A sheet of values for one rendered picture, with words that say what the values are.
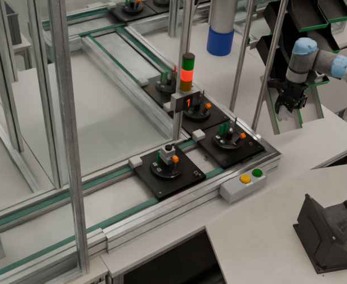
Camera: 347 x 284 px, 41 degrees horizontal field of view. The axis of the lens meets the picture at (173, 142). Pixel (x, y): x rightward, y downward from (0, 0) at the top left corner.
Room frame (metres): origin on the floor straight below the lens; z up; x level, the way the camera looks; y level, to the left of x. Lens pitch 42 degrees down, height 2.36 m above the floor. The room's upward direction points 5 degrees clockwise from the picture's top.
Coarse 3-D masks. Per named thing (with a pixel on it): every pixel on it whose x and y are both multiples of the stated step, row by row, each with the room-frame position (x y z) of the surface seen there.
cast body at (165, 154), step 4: (168, 144) 1.40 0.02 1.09; (164, 148) 1.39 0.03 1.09; (168, 148) 1.38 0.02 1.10; (172, 148) 1.39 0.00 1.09; (160, 152) 1.40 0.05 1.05; (164, 152) 1.37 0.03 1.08; (168, 152) 1.37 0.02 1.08; (172, 152) 1.38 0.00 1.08; (160, 156) 1.39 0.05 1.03; (164, 156) 1.37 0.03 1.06; (168, 156) 1.37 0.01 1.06; (164, 160) 1.37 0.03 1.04; (168, 160) 1.35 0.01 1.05; (168, 164) 1.35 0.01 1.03
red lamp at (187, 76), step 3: (183, 72) 1.55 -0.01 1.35; (186, 72) 1.55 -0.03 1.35; (189, 72) 1.55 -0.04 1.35; (192, 72) 1.56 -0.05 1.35; (183, 75) 1.55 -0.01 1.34; (186, 75) 1.55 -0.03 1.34; (189, 75) 1.55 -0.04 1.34; (192, 75) 1.56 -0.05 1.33; (183, 78) 1.55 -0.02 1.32; (186, 78) 1.55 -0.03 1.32; (189, 78) 1.55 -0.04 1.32; (192, 78) 1.57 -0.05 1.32; (186, 81) 1.55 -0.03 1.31
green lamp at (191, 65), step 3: (183, 57) 1.56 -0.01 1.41; (183, 60) 1.56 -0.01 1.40; (186, 60) 1.55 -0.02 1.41; (189, 60) 1.55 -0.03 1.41; (192, 60) 1.55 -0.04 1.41; (183, 63) 1.56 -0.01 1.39; (186, 63) 1.55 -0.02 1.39; (189, 63) 1.55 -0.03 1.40; (192, 63) 1.55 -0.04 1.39; (183, 66) 1.56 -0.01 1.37; (186, 66) 1.55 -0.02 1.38; (189, 66) 1.55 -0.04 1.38; (192, 66) 1.56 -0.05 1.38; (183, 69) 1.55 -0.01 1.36; (186, 69) 1.55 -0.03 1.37; (189, 69) 1.55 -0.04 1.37; (192, 69) 1.56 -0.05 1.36
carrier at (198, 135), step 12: (204, 132) 1.65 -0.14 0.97; (216, 132) 1.63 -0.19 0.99; (228, 132) 1.59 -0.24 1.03; (204, 144) 1.56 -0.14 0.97; (216, 144) 1.56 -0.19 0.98; (228, 144) 1.56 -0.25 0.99; (240, 144) 1.56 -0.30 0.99; (216, 156) 1.49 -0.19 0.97; (228, 156) 1.50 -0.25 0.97; (240, 156) 1.51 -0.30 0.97; (252, 156) 1.53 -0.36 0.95
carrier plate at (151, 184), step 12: (144, 156) 1.45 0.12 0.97; (156, 156) 1.46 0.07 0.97; (180, 156) 1.47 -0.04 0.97; (144, 168) 1.38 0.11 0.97; (192, 168) 1.40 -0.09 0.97; (144, 180) 1.31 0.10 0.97; (156, 180) 1.31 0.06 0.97; (180, 180) 1.33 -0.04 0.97; (192, 180) 1.33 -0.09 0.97; (156, 192) 1.25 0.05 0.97; (168, 192) 1.25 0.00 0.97
